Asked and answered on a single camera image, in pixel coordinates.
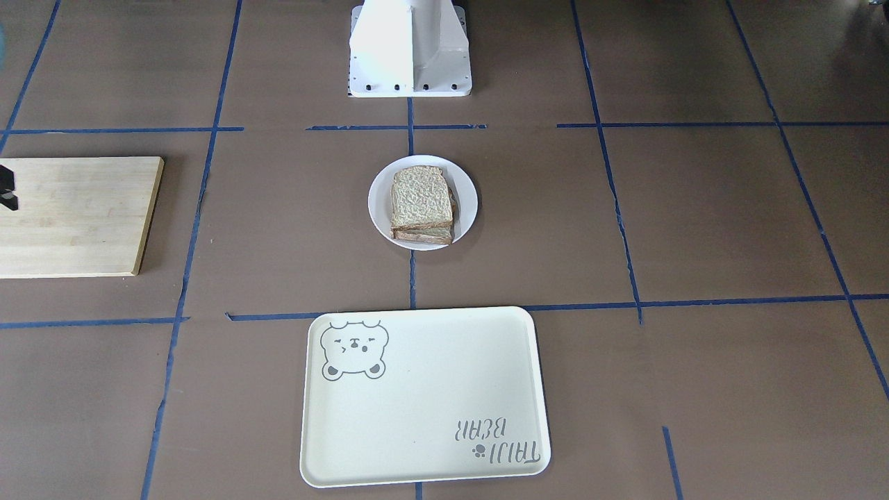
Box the bread slice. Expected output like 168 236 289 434
390 165 454 231
390 189 456 246

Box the wooden cutting board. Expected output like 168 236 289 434
1 156 165 279

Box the white pillar with base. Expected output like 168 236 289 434
347 1 473 98

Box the cream bear tray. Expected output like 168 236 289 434
299 306 552 488

